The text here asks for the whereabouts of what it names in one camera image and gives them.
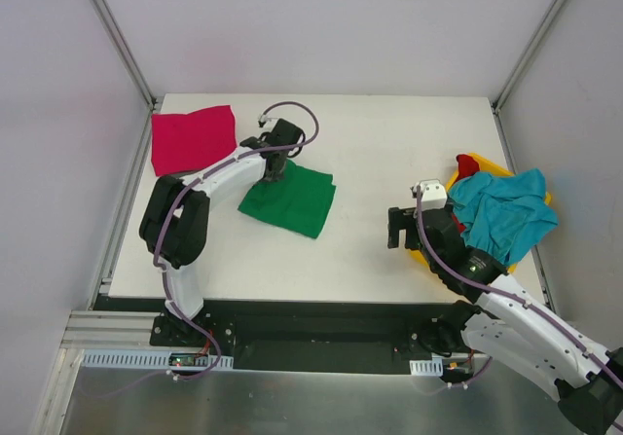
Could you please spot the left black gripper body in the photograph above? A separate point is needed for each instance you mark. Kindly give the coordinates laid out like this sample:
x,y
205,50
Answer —
x,y
274,163

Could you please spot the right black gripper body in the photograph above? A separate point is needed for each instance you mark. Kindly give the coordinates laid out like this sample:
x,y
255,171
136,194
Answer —
x,y
411,231

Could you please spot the green t shirt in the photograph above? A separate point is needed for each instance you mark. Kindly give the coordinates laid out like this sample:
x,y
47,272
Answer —
x,y
299,202

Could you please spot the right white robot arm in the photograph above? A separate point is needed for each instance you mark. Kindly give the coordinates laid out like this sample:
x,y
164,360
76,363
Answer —
x,y
497,316

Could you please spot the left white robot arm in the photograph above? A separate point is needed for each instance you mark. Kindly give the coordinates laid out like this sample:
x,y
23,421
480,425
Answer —
x,y
175,223

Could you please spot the red t shirt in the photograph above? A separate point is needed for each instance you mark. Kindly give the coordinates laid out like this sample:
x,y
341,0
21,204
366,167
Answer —
x,y
467,167

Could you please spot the yellow plastic tray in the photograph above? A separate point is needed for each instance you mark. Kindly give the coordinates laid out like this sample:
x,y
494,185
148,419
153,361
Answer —
x,y
495,170

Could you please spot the teal t shirt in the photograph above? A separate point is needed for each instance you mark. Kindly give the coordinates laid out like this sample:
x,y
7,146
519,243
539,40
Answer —
x,y
503,216

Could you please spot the folded magenta t shirt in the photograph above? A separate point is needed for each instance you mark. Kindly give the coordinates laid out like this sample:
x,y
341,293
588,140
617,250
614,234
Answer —
x,y
193,141

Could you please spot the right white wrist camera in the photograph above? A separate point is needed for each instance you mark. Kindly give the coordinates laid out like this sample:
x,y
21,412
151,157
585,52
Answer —
x,y
433,194

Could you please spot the right aluminium frame post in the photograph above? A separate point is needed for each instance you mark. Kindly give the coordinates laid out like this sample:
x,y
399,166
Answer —
x,y
529,53

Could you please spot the aluminium frame post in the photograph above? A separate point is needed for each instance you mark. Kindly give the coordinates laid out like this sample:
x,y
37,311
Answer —
x,y
529,53
121,45

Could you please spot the left aluminium frame post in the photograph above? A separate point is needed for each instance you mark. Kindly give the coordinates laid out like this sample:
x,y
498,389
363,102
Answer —
x,y
121,45

